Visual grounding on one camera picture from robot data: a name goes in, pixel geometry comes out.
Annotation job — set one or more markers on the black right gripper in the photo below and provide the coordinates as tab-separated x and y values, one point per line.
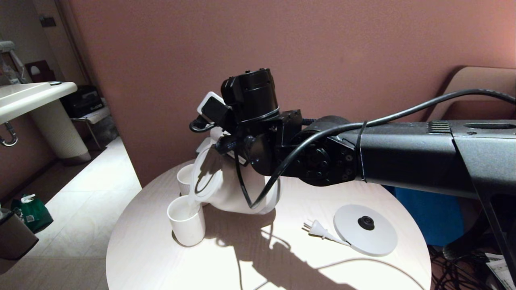
252	96

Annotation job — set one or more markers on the white electric kettle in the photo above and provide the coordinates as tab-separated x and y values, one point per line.
234	193

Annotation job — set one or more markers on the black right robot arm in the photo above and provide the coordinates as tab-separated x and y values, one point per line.
403	157

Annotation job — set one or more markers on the smooth white cup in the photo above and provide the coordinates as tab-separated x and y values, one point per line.
187	225

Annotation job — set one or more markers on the grey plastic bag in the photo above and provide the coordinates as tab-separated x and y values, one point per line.
107	131

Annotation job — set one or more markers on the metal-legged stool shelf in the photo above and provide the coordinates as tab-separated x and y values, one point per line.
96	116

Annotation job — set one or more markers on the black box device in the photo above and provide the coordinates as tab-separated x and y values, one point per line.
82	102

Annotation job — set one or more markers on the round white kettle base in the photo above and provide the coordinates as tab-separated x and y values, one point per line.
375	241

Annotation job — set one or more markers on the brown wooden holder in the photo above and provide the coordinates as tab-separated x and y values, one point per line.
44	75

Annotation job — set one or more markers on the green bag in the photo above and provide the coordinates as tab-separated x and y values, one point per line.
36	217

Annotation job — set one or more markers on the white sink basin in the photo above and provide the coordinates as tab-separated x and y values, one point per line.
24	100

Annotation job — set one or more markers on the chrome drain pipe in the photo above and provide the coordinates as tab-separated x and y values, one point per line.
14	139

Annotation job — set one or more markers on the brown waste bin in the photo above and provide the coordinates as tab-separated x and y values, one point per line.
14	239

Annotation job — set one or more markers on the grey faucet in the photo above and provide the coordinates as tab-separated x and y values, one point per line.
6	46

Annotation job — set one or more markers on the beige rounded board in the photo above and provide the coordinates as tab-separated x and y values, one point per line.
475	78

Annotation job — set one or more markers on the printed paper sheet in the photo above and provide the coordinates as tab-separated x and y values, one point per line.
498	274

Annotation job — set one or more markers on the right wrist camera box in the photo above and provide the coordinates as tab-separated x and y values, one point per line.
211	108

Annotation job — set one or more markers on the beige sink pedestal column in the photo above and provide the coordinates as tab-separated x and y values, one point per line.
60	133

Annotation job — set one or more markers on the dark wall sign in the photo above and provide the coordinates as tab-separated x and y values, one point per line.
48	22

